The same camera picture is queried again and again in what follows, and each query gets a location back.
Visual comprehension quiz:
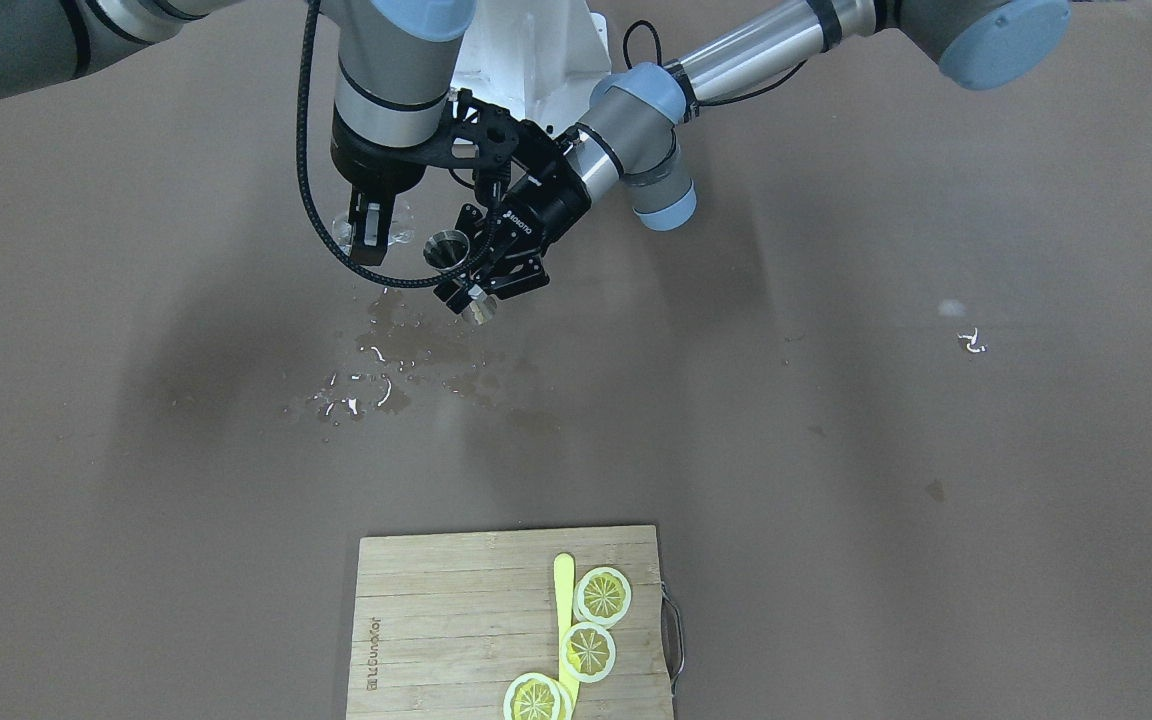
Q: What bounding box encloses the lemon slice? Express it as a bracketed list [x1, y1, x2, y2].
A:
[500, 673, 573, 720]
[564, 623, 617, 684]
[573, 566, 634, 629]

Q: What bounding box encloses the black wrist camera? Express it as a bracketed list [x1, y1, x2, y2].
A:
[511, 120, 573, 184]
[425, 88, 521, 204]

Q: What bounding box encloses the steel jigger cup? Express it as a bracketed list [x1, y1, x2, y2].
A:
[422, 229, 497, 325]

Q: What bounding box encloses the lemon slice middle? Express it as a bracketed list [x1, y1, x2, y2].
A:
[564, 623, 617, 684]

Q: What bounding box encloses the bamboo cutting board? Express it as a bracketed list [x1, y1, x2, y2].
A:
[343, 525, 675, 719]

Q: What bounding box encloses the lemon slice near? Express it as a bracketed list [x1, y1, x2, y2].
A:
[500, 673, 573, 720]

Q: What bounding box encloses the black camera cable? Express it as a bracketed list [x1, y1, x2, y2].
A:
[621, 18, 808, 111]
[296, 0, 497, 291]

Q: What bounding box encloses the lemon slice far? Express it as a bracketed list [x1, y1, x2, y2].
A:
[573, 566, 634, 629]

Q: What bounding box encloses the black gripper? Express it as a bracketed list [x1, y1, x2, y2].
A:
[329, 126, 429, 266]
[434, 152, 593, 316]

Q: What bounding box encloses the yellow plastic knife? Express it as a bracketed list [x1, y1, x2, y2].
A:
[552, 552, 579, 719]

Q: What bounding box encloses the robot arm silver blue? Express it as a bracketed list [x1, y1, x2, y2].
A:
[0, 1, 477, 266]
[425, 1, 1073, 323]

